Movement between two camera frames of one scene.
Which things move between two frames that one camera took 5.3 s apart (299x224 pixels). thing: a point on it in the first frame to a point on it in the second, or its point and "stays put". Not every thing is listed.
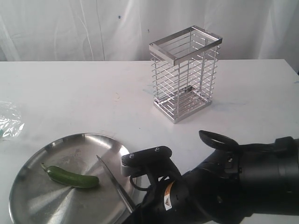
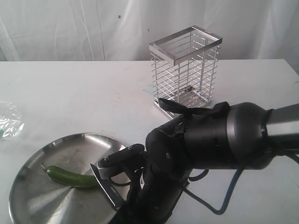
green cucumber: (62, 176) stays put
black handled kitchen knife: (123, 194) to (116, 198)
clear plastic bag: (11, 122) stays put
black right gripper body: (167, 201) to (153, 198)
